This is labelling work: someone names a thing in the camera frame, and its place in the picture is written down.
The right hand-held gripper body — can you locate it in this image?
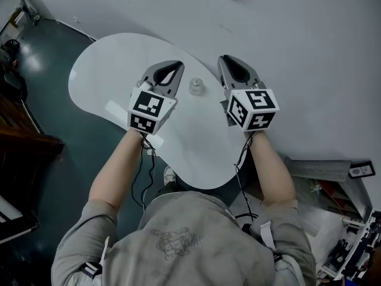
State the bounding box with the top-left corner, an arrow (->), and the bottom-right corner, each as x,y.
220,75 -> 281,133

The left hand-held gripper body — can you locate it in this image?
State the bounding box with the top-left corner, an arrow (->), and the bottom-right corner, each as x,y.
127,70 -> 179,136

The small clear glass bottle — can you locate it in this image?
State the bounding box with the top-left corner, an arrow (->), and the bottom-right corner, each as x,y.
188,77 -> 207,98

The person's left forearm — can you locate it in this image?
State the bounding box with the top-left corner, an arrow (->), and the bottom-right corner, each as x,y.
88,128 -> 145,212

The person's right forearm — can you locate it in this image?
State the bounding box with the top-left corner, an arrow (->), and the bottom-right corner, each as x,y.
249,130 -> 299,207

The white table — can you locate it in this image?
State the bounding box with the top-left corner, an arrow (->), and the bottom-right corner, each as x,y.
67,33 -> 248,191

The person's white shoe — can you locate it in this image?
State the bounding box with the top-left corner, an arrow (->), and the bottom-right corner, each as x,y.
163,165 -> 177,187

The grey metal shelf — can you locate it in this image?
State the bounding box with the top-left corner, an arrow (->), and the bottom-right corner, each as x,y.
284,156 -> 374,223

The black framed picture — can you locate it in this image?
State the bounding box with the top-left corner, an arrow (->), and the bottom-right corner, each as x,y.
348,160 -> 376,179

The dark wooden cabinet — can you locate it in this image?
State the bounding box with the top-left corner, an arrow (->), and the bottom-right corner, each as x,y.
0,93 -> 65,244

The person's grey shirt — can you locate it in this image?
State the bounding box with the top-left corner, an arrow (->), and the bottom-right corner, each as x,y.
50,190 -> 317,286

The metal stand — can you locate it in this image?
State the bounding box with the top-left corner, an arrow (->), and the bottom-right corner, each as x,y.
10,0 -> 42,27

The dark chair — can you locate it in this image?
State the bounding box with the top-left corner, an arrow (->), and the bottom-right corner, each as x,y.
0,39 -> 28,102

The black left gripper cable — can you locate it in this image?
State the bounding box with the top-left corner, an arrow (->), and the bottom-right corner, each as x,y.
130,132 -> 158,212

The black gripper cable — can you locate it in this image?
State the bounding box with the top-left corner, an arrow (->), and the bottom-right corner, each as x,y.
234,131 -> 260,223
130,132 -> 158,212

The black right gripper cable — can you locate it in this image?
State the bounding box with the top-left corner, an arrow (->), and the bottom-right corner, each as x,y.
234,131 -> 260,223

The white harness strap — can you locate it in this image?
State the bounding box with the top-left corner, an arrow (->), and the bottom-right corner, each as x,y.
260,220 -> 276,251
98,236 -> 111,268

